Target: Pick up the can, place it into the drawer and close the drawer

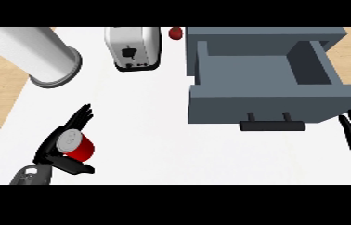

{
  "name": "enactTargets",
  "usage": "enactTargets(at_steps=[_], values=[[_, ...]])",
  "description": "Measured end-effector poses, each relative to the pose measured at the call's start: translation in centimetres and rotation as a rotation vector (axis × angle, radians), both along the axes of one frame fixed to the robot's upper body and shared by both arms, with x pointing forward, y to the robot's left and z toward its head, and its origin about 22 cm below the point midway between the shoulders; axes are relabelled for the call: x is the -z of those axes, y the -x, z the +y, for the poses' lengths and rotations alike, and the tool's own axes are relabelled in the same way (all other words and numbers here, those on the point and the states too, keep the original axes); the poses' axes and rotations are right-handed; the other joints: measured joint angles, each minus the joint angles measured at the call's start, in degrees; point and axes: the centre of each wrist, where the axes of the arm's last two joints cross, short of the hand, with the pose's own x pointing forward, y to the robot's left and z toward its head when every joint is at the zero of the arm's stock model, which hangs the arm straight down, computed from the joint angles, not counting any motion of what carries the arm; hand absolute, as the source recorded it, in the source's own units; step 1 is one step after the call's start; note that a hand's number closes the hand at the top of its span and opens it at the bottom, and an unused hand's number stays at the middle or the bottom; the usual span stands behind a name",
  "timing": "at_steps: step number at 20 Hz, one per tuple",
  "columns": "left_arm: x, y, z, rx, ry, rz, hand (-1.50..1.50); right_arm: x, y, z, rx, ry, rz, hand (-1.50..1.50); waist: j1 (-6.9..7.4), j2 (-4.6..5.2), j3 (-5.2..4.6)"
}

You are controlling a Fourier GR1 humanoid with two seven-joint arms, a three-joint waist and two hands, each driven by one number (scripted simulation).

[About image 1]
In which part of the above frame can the grey open drawer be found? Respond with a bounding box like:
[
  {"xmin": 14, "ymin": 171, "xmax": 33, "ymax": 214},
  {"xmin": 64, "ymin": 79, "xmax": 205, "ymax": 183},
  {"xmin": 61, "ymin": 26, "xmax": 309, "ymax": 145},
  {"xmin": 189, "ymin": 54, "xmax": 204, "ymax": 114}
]
[{"xmin": 186, "ymin": 40, "xmax": 351, "ymax": 125}]

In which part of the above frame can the small red object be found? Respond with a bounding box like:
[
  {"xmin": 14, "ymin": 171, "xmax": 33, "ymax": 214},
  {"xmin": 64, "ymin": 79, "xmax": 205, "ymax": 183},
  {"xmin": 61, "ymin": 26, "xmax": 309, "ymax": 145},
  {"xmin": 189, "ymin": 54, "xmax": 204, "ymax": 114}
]
[{"xmin": 169, "ymin": 27, "xmax": 185, "ymax": 41}]

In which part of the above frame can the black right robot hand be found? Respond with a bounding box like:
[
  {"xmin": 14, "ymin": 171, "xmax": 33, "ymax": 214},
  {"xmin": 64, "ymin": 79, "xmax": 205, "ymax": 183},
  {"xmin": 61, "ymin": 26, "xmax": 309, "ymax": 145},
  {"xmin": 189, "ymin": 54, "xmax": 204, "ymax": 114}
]
[{"xmin": 338, "ymin": 109, "xmax": 351, "ymax": 151}]

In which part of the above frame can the white cylindrical appliance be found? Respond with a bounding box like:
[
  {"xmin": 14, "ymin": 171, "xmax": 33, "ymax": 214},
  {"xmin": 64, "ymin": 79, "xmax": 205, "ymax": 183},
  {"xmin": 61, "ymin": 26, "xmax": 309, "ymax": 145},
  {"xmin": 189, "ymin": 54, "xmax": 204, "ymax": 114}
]
[{"xmin": 0, "ymin": 27, "xmax": 84, "ymax": 89}]

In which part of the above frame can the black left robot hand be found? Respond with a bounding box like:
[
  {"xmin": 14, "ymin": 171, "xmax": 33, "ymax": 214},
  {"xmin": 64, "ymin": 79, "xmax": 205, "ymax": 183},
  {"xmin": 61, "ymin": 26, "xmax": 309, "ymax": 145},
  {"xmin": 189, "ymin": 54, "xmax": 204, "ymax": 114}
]
[{"xmin": 31, "ymin": 103, "xmax": 98, "ymax": 176}]

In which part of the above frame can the red can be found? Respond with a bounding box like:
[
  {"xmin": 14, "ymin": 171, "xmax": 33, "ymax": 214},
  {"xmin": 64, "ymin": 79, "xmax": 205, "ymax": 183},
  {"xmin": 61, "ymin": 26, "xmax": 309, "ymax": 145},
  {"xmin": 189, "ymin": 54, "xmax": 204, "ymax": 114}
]
[{"xmin": 55, "ymin": 128, "xmax": 96, "ymax": 163}]

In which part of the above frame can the grey cabinet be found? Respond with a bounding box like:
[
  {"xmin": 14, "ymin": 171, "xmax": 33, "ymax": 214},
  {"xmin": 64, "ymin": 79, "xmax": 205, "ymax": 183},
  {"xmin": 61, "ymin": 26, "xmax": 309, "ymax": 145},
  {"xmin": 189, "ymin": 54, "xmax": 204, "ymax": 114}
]
[{"xmin": 185, "ymin": 27, "xmax": 350, "ymax": 78}]

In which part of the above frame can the black drawer handle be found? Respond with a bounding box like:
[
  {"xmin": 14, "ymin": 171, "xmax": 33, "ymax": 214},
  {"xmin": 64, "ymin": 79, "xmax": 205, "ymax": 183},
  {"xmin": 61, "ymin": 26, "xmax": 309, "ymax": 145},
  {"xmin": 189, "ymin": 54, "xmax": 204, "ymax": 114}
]
[{"xmin": 239, "ymin": 112, "xmax": 307, "ymax": 132}]

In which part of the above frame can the silver toaster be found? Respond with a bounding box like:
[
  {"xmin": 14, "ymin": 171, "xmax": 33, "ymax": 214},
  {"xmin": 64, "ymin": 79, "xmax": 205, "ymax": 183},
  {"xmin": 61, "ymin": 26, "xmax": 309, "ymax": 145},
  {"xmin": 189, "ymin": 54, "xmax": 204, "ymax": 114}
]
[{"xmin": 104, "ymin": 27, "xmax": 164, "ymax": 73}]

